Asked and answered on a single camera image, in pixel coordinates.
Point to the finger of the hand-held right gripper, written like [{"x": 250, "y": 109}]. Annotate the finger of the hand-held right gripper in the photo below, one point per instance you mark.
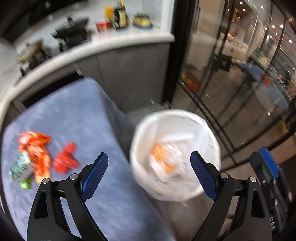
[
  {"x": 269, "y": 162},
  {"x": 257, "y": 166}
]

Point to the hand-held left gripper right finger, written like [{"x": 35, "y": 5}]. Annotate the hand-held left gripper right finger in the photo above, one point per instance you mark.
[{"x": 204, "y": 178}]

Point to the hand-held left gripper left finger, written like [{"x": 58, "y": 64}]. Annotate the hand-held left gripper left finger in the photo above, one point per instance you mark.
[{"x": 94, "y": 178}]

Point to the red plastic bag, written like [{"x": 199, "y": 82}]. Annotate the red plastic bag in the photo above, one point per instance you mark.
[{"x": 66, "y": 160}]

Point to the trash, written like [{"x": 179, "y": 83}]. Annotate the trash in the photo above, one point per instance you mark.
[{"x": 158, "y": 153}]

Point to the white-lined trash bin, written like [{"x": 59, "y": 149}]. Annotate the white-lined trash bin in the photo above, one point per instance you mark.
[{"x": 185, "y": 125}]

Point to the orange snack wrapper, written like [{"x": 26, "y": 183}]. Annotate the orange snack wrapper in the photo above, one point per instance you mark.
[{"x": 34, "y": 148}]

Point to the lime green small box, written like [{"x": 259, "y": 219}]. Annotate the lime green small box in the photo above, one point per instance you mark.
[{"x": 25, "y": 184}]

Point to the green patterned carton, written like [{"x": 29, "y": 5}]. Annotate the green patterned carton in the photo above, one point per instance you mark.
[{"x": 19, "y": 165}]

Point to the blue-grey plush tablecloth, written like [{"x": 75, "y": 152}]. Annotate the blue-grey plush tablecloth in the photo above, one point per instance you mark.
[{"x": 92, "y": 120}]

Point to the glass sliding door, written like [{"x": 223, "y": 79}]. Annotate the glass sliding door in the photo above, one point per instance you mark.
[{"x": 231, "y": 104}]

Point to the black paper bag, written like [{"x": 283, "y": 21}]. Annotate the black paper bag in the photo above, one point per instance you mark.
[{"x": 223, "y": 63}]

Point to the grey kitchen cabinet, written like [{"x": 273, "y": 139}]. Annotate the grey kitchen cabinet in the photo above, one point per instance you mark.
[{"x": 138, "y": 69}]

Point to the black gas stove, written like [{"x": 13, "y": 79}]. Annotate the black gas stove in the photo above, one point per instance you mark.
[{"x": 64, "y": 46}]

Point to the beige frying pan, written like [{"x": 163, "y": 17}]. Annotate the beige frying pan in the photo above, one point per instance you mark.
[{"x": 32, "y": 52}]

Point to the white kitchen countertop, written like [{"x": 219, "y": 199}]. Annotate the white kitchen countertop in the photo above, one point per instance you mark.
[{"x": 129, "y": 39}]

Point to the black wok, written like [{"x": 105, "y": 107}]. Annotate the black wok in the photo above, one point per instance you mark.
[{"x": 71, "y": 30}]

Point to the red instant noodle cup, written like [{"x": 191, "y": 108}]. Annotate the red instant noodle cup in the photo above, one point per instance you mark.
[{"x": 103, "y": 26}]

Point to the dark soy sauce bottle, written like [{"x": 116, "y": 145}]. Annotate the dark soy sauce bottle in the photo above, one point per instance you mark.
[{"x": 121, "y": 17}]

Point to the teal condiment jar set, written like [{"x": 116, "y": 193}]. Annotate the teal condiment jar set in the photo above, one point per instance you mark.
[{"x": 142, "y": 20}]

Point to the yellow packet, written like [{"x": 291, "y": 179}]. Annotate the yellow packet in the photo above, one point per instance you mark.
[{"x": 109, "y": 14}]

